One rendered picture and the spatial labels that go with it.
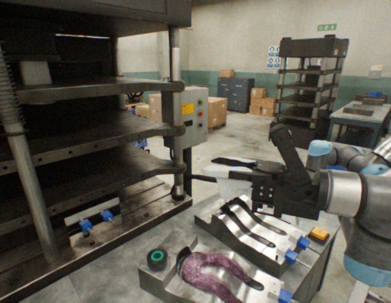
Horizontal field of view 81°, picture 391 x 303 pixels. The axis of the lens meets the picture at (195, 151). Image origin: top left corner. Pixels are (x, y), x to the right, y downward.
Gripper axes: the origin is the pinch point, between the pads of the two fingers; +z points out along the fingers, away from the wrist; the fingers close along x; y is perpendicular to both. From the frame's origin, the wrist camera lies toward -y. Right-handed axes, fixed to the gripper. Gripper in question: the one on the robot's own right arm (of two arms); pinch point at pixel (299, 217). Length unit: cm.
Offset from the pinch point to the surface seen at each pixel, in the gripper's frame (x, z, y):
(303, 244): -2.2, 10.6, 4.2
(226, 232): -17.7, 13.0, -25.6
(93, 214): -60, 9, -78
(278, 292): -28.7, 12.7, 7.0
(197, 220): -18, 18, -46
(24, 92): -75, -52, -82
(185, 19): -3, -83, -69
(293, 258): -12.4, 10.5, 4.4
